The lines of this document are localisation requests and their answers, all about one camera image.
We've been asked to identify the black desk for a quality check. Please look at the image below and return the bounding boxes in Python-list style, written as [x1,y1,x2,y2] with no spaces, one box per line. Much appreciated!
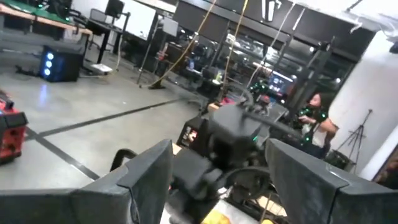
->
[85,18,125,65]

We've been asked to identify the person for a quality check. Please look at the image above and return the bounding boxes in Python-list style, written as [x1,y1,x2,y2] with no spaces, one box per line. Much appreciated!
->
[298,92,340,156]

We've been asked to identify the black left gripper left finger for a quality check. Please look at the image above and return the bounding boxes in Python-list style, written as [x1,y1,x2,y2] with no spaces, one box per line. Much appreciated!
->
[0,139,174,224]

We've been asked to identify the black curved hook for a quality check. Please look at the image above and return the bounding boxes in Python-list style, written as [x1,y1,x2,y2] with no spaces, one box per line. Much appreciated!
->
[109,148,138,172]

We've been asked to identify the white whiteboard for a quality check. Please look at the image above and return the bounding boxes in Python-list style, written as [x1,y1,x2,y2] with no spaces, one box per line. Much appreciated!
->
[123,0,158,41]

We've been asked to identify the black monitor on stand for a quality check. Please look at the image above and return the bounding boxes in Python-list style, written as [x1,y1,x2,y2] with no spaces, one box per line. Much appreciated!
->
[96,0,131,65]

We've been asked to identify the wooden workbench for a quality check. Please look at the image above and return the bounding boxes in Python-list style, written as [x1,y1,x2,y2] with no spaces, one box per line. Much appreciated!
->
[0,1,93,43]

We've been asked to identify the black tripod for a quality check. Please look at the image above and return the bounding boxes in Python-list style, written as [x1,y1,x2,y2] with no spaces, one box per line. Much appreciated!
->
[337,108,374,156]

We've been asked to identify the white flat box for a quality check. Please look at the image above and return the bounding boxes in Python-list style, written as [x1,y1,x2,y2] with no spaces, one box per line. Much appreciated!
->
[89,63,113,76]

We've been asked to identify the red black power station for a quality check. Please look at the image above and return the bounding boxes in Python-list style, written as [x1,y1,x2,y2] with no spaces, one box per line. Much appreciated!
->
[0,90,29,164]

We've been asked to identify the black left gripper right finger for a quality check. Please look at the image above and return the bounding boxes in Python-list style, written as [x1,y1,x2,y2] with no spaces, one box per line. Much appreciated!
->
[266,138,398,224]

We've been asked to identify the black computer tower blue lights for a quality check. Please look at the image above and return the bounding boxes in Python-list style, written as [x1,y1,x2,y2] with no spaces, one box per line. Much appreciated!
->
[39,45,85,83]

